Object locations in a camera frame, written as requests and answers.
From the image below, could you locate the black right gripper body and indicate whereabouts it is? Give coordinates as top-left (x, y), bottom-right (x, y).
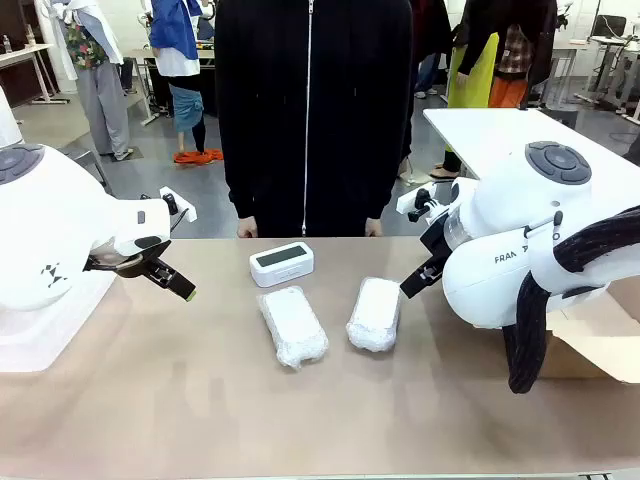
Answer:
top-left (418, 218), bottom-right (453, 265)

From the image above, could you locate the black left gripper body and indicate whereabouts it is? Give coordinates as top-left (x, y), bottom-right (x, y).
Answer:
top-left (83, 241), bottom-right (173, 280)

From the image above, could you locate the bulky bubble-wrapped clock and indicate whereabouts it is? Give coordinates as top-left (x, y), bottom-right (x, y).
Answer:
top-left (345, 276), bottom-right (405, 354)

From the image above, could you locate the white unwrapped digital clock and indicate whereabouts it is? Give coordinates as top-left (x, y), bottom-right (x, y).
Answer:
top-left (249, 241), bottom-right (318, 289)

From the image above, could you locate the white side table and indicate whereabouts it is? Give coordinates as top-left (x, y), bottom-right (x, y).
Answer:
top-left (422, 106), bottom-right (640, 182)

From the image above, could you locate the orange cloth on floor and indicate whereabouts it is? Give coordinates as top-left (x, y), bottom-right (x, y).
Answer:
top-left (172, 147), bottom-right (225, 166)

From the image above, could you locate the person in blue jeans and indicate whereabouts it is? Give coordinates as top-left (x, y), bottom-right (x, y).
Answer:
top-left (413, 48), bottom-right (449, 100)

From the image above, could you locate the person in black hoodie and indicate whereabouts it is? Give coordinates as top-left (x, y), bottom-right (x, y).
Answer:
top-left (214, 0), bottom-right (415, 239)

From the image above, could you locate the person in yellow apron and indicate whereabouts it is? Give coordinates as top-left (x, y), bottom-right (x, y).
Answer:
top-left (429, 0), bottom-right (502, 180)

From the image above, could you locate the brown cardboard box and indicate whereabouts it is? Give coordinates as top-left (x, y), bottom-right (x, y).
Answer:
top-left (536, 278), bottom-right (640, 385)

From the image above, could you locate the person in plaid orange clothes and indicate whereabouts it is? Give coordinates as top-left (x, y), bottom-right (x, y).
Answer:
top-left (488, 0), bottom-right (558, 110)

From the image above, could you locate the mannequin with floral shirt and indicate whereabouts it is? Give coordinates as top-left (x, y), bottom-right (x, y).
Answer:
top-left (33, 0), bottom-right (134, 162)

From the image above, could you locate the background long workbench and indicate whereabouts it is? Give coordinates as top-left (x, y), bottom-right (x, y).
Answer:
top-left (121, 45), bottom-right (217, 127)

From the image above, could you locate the figure in blue white clothes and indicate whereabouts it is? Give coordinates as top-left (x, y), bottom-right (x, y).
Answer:
top-left (148, 0), bottom-right (217, 154)

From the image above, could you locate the background white work desk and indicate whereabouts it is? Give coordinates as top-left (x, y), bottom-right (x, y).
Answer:
top-left (549, 13), bottom-right (640, 127)

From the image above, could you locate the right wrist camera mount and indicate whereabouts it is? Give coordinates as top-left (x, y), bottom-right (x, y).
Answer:
top-left (395, 187), bottom-right (452, 224)

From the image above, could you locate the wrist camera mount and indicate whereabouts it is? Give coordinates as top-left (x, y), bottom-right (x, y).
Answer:
top-left (159, 186), bottom-right (198, 225)
top-left (395, 187), bottom-right (452, 224)

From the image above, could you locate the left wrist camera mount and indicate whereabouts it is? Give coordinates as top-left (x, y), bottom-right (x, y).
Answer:
top-left (159, 186), bottom-right (198, 225)

